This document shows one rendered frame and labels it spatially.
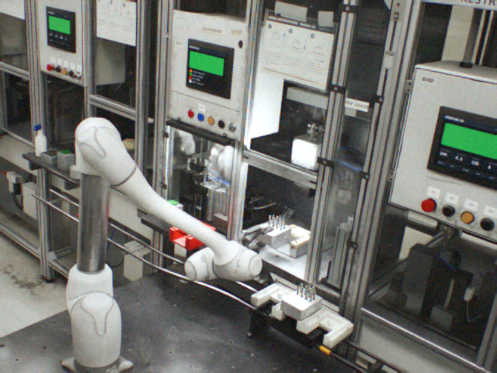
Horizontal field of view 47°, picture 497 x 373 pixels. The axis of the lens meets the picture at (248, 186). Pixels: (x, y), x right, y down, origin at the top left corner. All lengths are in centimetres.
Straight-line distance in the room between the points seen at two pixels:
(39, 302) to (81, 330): 179
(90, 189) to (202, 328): 74
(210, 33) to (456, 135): 107
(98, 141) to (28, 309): 210
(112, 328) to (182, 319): 46
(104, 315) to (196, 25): 119
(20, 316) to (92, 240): 168
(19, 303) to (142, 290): 137
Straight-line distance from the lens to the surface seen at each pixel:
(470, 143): 180
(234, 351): 226
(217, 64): 232
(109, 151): 179
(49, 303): 378
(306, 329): 210
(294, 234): 250
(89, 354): 206
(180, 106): 254
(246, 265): 191
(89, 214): 204
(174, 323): 239
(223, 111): 235
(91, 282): 214
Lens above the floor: 206
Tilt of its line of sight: 22 degrees down
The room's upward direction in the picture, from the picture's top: 6 degrees clockwise
